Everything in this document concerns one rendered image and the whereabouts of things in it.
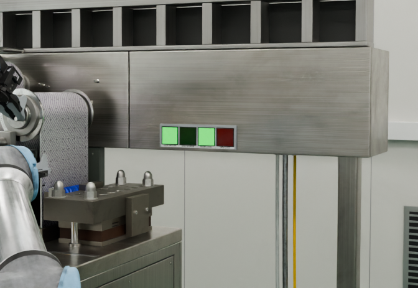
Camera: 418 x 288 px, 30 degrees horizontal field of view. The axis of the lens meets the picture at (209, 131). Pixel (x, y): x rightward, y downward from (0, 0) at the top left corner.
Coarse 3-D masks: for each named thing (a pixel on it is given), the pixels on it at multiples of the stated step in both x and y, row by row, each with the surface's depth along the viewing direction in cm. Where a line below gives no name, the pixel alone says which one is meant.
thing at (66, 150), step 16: (80, 128) 232; (48, 144) 218; (64, 144) 225; (80, 144) 233; (48, 160) 218; (64, 160) 225; (80, 160) 233; (48, 176) 218; (64, 176) 225; (80, 176) 233
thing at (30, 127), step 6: (30, 102) 214; (30, 108) 214; (36, 108) 214; (30, 114) 214; (36, 114) 213; (6, 120) 217; (30, 120) 214; (36, 120) 214; (6, 126) 218; (30, 126) 214; (18, 132) 216; (24, 132) 215
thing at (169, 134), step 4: (164, 128) 234; (168, 128) 234; (172, 128) 233; (176, 128) 233; (164, 132) 234; (168, 132) 234; (172, 132) 233; (176, 132) 233; (164, 136) 234; (168, 136) 234; (172, 136) 233; (176, 136) 233; (164, 140) 234; (168, 140) 234; (172, 140) 233; (176, 140) 233
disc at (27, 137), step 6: (18, 90) 216; (24, 90) 216; (30, 96) 215; (36, 96) 214; (36, 102) 214; (42, 108) 214; (0, 114) 219; (42, 114) 213; (42, 120) 214; (36, 126) 214; (30, 132) 215; (36, 132) 215; (18, 138) 217; (24, 138) 216; (30, 138) 215
